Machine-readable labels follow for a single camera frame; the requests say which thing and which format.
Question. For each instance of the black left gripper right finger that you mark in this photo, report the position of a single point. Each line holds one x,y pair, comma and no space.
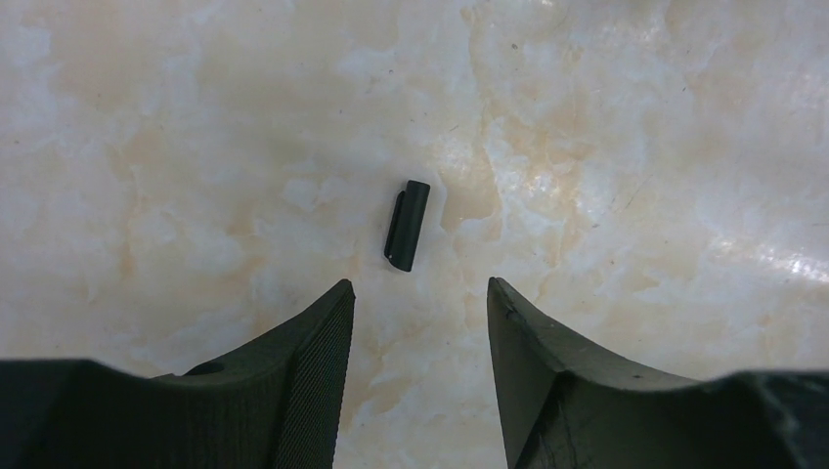
567,402

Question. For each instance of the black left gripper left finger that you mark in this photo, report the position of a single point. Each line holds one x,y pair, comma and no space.
273,402

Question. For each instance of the black marker pen cap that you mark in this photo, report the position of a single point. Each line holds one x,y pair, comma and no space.
405,225

